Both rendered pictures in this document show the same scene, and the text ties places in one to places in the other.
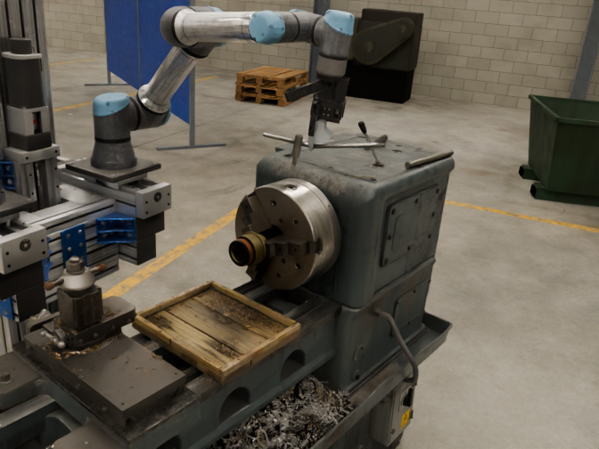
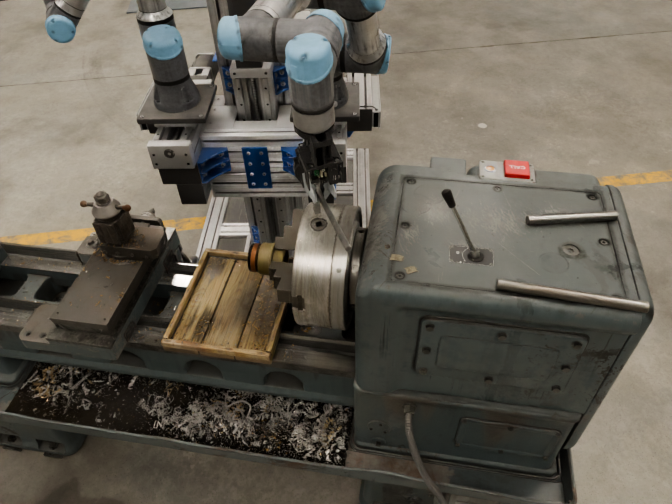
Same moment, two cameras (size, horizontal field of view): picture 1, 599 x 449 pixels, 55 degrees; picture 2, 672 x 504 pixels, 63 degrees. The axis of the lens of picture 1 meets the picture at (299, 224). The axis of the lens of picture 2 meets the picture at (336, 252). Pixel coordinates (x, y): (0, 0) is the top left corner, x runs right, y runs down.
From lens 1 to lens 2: 1.49 m
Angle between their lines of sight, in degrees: 56
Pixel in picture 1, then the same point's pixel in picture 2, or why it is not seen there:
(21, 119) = not seen: hidden behind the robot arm
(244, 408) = (216, 378)
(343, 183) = (372, 255)
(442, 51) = not seen: outside the picture
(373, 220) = (367, 319)
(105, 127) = not seen: hidden behind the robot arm
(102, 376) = (83, 285)
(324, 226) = (313, 288)
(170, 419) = (82, 345)
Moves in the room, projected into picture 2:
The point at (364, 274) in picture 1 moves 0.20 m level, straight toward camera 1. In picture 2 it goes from (362, 364) to (281, 390)
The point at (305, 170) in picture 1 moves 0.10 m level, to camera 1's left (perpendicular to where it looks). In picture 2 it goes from (380, 210) to (360, 187)
